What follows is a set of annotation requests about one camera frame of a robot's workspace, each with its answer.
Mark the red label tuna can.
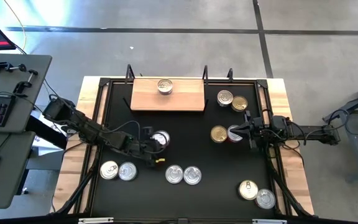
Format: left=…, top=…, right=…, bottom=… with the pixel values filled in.
left=151, top=129, right=171, bottom=148
left=227, top=124, right=244, bottom=144
left=255, top=188, right=277, bottom=210

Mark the green label can gold lid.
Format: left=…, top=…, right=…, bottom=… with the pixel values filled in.
left=210, top=125, right=228, bottom=144

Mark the can white label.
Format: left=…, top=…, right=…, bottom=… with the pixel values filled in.
left=238, top=179, right=259, bottom=201

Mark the black desk leg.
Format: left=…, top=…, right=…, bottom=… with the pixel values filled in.
left=25, top=115, right=68, bottom=150

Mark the black desk clamp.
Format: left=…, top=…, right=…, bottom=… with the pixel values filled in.
left=0, top=59, right=27, bottom=75
left=12, top=68, right=39, bottom=95

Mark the blue label can gold lid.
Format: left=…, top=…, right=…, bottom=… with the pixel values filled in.
left=231, top=95, right=249, bottom=113

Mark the green label seafood can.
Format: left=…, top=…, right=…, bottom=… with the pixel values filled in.
left=183, top=166, right=203, bottom=186
left=117, top=161, right=138, bottom=182

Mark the white metal bracket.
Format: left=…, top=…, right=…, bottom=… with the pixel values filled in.
left=252, top=218, right=288, bottom=224
left=78, top=217, right=114, bottom=224

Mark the yellow cable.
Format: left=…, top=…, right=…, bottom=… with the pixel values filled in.
left=3, top=0, right=27, bottom=52

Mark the wooden shelf board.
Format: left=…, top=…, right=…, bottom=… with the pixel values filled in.
left=130, top=78, right=206, bottom=112

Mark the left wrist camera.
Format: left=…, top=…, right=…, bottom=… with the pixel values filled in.
left=141, top=126, right=155, bottom=138

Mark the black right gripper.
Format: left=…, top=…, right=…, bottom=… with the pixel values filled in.
left=229, top=116, right=275, bottom=147

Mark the grey desk surface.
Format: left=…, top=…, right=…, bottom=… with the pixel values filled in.
left=0, top=130, right=36, bottom=210
left=0, top=52, right=53, bottom=134

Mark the black table mat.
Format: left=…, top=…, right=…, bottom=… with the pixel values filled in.
left=91, top=82, right=276, bottom=218

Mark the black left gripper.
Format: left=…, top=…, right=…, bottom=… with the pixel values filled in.
left=134, top=133, right=170, bottom=169

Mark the red albacore tuna can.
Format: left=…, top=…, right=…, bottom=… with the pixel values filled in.
left=165, top=164, right=185, bottom=185

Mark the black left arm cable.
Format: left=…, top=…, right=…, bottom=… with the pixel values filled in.
left=103, top=119, right=142, bottom=139

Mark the blue label seafood can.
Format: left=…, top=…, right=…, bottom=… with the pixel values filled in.
left=157, top=78, right=174, bottom=96
left=216, top=90, right=234, bottom=108

